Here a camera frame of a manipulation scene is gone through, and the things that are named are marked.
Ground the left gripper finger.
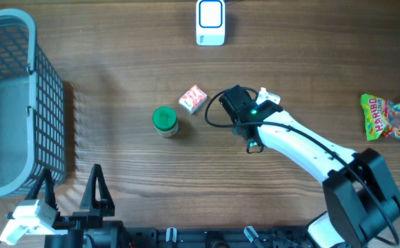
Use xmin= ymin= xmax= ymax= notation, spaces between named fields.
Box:
xmin=80 ymin=164 xmax=115 ymax=211
xmin=24 ymin=167 xmax=60 ymax=213

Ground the small red white box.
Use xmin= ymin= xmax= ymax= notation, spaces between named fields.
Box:
xmin=179 ymin=85 xmax=208 ymax=114

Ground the green lid jar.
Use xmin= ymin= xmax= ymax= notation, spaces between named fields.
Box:
xmin=152 ymin=106 xmax=179 ymax=138

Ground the green Haribo candy bag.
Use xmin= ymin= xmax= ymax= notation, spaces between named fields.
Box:
xmin=361 ymin=94 xmax=400 ymax=141

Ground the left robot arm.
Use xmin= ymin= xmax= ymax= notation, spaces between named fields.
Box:
xmin=44 ymin=164 xmax=134 ymax=248

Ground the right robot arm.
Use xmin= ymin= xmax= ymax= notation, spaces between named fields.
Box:
xmin=217 ymin=85 xmax=400 ymax=247

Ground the white barcode scanner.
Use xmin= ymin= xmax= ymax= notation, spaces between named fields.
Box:
xmin=195 ymin=0 xmax=226 ymax=46

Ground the grey plastic shopping basket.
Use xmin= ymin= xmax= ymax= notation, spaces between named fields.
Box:
xmin=0 ymin=9 xmax=66 ymax=197

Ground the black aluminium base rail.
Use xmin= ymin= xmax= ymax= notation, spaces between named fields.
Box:
xmin=126 ymin=226 xmax=317 ymax=248

